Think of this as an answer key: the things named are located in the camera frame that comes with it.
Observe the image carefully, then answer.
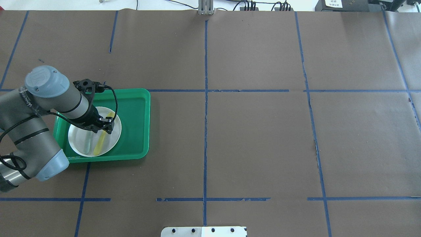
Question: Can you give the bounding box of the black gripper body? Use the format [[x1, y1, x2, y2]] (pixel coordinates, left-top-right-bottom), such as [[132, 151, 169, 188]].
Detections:
[[86, 106, 104, 133]]

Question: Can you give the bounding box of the yellow plastic spoon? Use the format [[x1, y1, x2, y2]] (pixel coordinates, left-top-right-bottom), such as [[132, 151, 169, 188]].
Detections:
[[93, 131, 113, 156]]

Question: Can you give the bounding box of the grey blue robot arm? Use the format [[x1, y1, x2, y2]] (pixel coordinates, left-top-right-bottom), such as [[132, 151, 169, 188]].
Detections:
[[0, 66, 116, 193]]

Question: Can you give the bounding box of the pale green plastic fork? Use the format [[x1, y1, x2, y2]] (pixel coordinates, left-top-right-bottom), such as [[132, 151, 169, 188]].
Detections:
[[83, 131, 93, 154]]

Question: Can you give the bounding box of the white round plate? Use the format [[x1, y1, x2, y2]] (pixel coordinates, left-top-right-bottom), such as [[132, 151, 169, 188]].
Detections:
[[68, 115, 122, 157]]

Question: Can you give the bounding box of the green plastic tray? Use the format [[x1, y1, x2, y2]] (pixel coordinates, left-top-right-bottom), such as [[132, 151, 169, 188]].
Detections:
[[53, 88, 151, 163]]

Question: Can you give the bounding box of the brown paper table cover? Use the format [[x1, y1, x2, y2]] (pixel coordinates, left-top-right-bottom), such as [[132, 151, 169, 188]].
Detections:
[[1, 10, 420, 237]]

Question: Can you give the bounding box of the black box with label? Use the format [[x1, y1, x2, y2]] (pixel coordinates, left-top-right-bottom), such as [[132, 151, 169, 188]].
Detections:
[[314, 0, 369, 12]]

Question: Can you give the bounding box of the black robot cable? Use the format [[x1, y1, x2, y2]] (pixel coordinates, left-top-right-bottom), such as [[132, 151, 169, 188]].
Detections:
[[46, 85, 118, 127]]

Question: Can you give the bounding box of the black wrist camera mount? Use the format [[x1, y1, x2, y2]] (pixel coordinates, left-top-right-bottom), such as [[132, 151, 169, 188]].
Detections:
[[73, 79, 106, 94]]

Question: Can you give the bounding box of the aluminium frame post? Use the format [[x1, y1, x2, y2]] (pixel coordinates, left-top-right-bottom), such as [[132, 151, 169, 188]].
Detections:
[[197, 0, 215, 15]]

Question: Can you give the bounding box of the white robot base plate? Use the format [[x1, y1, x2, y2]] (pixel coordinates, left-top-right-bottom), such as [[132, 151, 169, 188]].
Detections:
[[161, 226, 248, 237]]

